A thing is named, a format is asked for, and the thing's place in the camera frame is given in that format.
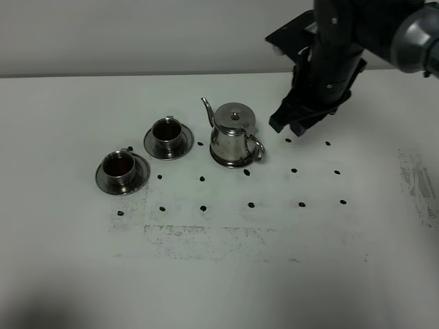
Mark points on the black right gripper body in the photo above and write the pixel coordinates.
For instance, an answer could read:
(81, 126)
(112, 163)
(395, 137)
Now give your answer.
(326, 76)

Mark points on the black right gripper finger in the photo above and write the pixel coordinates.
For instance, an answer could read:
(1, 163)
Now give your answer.
(307, 115)
(284, 116)

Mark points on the stainless steel teapot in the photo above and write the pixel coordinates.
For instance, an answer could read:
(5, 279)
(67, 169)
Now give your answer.
(234, 132)

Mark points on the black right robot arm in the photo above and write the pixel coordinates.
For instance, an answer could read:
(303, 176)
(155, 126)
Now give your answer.
(402, 33)

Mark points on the steel saucer under teapot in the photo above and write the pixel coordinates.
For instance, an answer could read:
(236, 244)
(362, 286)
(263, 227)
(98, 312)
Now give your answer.
(236, 164)

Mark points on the far stainless steel saucer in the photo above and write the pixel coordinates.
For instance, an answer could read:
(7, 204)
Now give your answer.
(155, 151)

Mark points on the stainless steel saucer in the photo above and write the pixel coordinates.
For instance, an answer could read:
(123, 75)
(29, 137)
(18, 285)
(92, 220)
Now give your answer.
(142, 175)
(155, 151)

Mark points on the far stainless steel teacup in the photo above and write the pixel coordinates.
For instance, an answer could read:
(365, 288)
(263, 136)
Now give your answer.
(167, 133)

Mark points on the stainless steel teacup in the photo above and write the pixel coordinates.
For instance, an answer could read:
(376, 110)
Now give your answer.
(119, 167)
(167, 133)

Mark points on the near stainless steel saucer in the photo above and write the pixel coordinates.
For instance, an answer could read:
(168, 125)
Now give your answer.
(142, 175)

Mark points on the near stainless steel teacup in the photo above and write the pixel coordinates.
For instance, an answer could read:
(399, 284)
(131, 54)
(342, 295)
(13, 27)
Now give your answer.
(119, 167)

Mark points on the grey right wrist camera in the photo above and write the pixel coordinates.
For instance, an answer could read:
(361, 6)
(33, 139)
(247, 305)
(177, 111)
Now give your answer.
(295, 35)

